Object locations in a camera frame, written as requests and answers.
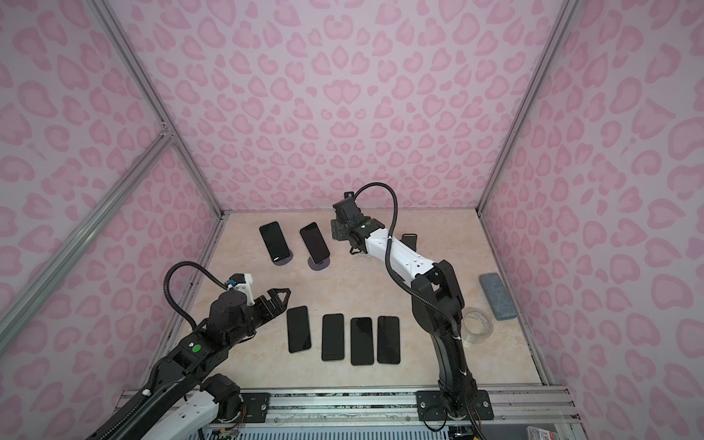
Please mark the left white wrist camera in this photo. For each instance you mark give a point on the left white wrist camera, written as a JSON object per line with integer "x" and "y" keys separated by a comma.
{"x": 242, "y": 282}

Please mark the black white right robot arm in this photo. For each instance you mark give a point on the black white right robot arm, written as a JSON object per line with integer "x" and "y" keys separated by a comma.
{"x": 437, "y": 301}

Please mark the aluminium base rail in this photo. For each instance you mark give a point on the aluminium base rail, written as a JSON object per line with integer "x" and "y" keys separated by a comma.
{"x": 498, "y": 412}

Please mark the black stand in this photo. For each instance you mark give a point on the black stand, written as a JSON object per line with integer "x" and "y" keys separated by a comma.
{"x": 410, "y": 240}

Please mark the grey round stand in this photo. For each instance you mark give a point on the grey round stand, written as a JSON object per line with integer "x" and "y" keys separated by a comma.
{"x": 318, "y": 266}
{"x": 283, "y": 260}

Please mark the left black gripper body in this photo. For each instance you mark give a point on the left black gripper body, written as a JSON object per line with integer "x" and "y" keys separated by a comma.
{"x": 263, "y": 307}

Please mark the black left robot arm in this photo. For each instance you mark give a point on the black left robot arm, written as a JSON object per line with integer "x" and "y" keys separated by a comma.
{"x": 182, "y": 393}

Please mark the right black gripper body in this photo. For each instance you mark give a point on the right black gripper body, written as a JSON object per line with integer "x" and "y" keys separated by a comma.
{"x": 341, "y": 227}

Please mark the grey felt pad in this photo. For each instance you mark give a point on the grey felt pad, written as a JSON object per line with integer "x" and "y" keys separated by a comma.
{"x": 498, "y": 297}

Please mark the purple edged black phone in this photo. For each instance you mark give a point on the purple edged black phone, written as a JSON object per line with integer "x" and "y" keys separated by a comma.
{"x": 388, "y": 340}

